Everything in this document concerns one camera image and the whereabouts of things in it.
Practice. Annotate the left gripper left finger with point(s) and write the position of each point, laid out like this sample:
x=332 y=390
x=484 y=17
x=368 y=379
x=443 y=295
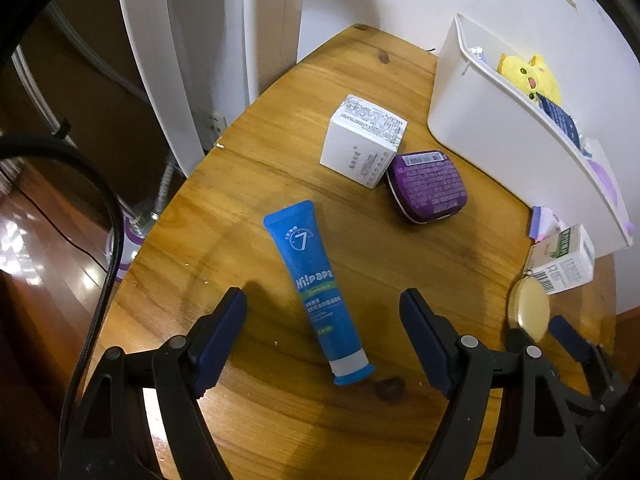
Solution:
x=110 y=437

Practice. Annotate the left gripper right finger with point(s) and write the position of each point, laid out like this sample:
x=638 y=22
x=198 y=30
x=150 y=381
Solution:
x=465 y=371

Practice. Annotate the blue cream tube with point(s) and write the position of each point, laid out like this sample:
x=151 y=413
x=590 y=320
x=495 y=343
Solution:
x=315 y=284

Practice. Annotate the white square box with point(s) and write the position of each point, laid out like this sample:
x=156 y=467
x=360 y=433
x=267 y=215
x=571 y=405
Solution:
x=361 y=141

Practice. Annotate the round gold compact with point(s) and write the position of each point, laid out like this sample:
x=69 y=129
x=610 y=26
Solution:
x=528 y=308

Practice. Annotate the white barcode box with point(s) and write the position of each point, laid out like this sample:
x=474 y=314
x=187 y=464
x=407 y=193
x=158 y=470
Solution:
x=562 y=261

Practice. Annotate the pink sticker card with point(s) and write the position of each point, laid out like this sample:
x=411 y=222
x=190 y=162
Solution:
x=544 y=223

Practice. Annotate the purple plush toy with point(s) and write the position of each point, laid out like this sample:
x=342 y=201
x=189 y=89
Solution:
x=606 y=180

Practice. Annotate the purple mint tin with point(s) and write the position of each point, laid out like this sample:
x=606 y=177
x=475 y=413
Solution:
x=426 y=185

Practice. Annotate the dark blue sachet packet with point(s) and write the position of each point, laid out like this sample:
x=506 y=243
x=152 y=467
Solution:
x=561 y=119

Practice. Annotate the white storage bin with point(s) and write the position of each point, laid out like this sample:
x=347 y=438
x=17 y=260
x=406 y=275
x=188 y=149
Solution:
x=482 y=117

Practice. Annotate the wooden side table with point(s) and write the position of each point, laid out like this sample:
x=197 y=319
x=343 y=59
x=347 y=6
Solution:
x=276 y=411

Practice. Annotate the yellow plush toy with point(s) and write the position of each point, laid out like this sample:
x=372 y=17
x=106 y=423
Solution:
x=534 y=78

